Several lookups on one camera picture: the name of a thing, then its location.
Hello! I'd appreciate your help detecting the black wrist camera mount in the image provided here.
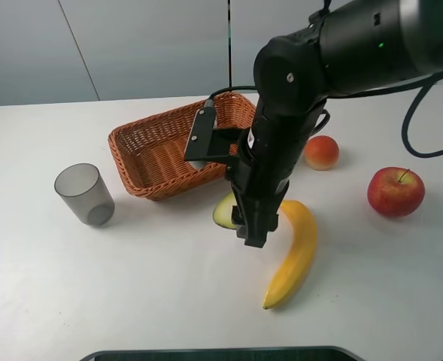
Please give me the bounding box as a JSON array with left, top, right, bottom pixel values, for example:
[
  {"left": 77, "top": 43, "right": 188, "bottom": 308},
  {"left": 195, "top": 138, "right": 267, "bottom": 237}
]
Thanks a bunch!
[{"left": 184, "top": 106, "right": 242, "bottom": 169}]

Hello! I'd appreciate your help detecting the red apple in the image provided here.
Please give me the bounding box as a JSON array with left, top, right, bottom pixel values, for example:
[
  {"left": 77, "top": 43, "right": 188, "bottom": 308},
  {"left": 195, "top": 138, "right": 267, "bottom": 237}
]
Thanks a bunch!
[{"left": 367, "top": 167, "right": 426, "bottom": 218}]

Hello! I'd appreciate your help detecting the brown wicker basket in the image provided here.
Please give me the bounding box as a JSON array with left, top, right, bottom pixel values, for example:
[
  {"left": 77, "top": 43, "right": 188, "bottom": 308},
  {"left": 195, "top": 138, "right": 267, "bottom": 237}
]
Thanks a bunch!
[{"left": 107, "top": 92, "right": 259, "bottom": 202}]

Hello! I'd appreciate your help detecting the yellow banana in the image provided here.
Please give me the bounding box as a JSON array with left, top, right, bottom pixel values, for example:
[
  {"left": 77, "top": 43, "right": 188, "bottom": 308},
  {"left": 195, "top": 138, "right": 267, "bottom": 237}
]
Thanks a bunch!
[{"left": 262, "top": 200, "right": 317, "bottom": 310}]

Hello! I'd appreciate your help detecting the green avocado half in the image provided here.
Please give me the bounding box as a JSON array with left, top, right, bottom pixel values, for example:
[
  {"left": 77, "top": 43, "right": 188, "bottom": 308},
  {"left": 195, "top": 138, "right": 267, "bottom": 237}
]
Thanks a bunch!
[{"left": 212, "top": 192, "right": 237, "bottom": 229}]

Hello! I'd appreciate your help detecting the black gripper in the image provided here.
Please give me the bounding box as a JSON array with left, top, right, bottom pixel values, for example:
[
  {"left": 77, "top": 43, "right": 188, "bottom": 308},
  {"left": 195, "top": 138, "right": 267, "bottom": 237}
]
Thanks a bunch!
[{"left": 226, "top": 99, "right": 326, "bottom": 248}]

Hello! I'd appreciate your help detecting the grey translucent plastic cup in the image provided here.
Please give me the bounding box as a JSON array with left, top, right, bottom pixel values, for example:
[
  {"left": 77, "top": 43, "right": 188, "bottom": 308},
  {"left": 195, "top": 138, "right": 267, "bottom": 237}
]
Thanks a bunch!
[{"left": 54, "top": 163, "right": 115, "bottom": 226}]

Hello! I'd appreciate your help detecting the orange round bread bun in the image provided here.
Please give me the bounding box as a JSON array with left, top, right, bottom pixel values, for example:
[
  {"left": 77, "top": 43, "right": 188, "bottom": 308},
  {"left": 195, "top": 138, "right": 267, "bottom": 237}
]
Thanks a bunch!
[{"left": 304, "top": 135, "right": 339, "bottom": 171}]

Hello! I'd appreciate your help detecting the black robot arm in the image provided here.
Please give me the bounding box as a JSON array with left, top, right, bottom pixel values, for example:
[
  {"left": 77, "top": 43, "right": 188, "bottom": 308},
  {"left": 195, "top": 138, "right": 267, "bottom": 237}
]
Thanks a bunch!
[{"left": 228, "top": 1, "right": 443, "bottom": 247}]

